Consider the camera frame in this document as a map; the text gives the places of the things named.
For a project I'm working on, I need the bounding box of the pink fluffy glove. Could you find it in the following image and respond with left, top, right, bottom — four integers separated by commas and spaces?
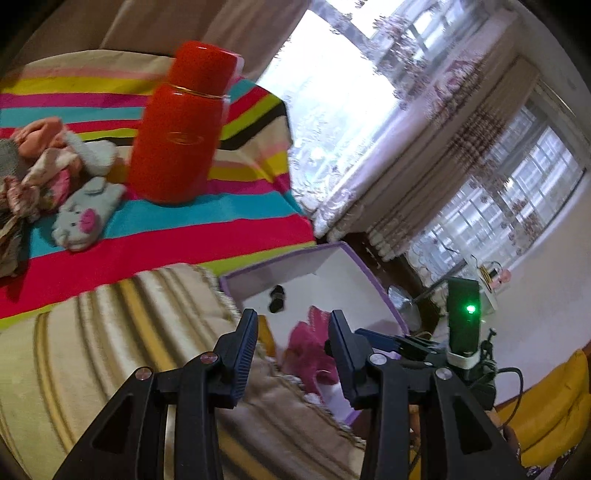
281, 305, 345, 386

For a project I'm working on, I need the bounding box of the black cable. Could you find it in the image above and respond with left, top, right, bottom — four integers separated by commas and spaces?
489, 367, 526, 425

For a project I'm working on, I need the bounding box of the white box with purple rim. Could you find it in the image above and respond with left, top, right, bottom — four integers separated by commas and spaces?
219, 241, 411, 428

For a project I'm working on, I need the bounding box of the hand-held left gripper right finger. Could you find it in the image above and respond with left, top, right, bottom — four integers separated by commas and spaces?
325, 310, 527, 480

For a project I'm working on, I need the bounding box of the silver floor lamp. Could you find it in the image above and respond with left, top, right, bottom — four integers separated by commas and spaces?
387, 259, 468, 324

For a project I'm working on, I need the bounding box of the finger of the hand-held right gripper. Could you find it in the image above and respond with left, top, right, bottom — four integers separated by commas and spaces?
355, 328, 446, 367

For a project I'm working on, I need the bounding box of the red thermos bottle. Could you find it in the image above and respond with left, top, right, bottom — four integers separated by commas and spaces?
128, 41, 244, 205

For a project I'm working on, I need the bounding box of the beige sofa backrest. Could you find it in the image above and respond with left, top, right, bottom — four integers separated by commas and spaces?
18, 0, 310, 79

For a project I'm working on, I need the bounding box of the grey mouse mitten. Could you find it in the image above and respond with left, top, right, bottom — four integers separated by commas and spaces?
65, 131, 117, 176
52, 178, 126, 252

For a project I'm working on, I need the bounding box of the yellow cushion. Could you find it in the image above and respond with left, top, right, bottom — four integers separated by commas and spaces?
494, 348, 591, 472

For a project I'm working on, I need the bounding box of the white side table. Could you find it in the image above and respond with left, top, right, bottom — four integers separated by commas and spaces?
468, 254, 511, 315

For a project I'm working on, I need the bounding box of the pile of small clothes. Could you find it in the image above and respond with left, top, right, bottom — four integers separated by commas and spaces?
0, 148, 84, 278

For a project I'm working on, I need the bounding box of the peach cloth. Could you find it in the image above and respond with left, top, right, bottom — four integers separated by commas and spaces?
14, 117, 65, 158

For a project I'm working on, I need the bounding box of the beige drape curtain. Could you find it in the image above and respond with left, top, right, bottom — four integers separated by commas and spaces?
318, 28, 541, 264

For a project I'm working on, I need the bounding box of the beige striped fringed throw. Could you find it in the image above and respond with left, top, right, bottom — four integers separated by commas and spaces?
0, 263, 365, 480

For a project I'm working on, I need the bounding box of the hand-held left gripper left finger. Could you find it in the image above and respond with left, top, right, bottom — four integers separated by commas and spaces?
53, 308, 259, 480

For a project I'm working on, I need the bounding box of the white lace curtain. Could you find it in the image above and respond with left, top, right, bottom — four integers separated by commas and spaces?
406, 124, 587, 287
256, 9, 416, 227

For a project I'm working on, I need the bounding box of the colourful striped blanket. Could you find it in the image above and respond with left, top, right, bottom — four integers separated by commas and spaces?
0, 48, 317, 328

